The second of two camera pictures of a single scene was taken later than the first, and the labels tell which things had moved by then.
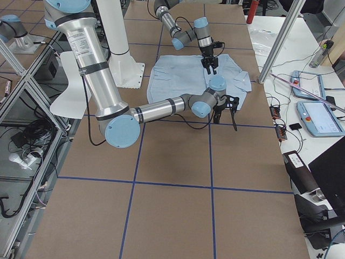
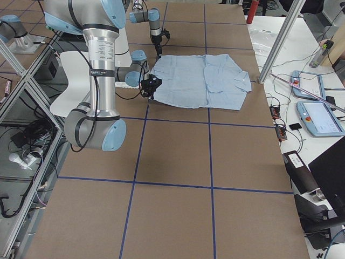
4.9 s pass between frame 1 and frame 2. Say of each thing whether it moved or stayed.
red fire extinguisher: stayed
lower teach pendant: stayed
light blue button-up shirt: stayed
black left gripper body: moved
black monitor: stayed
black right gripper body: moved
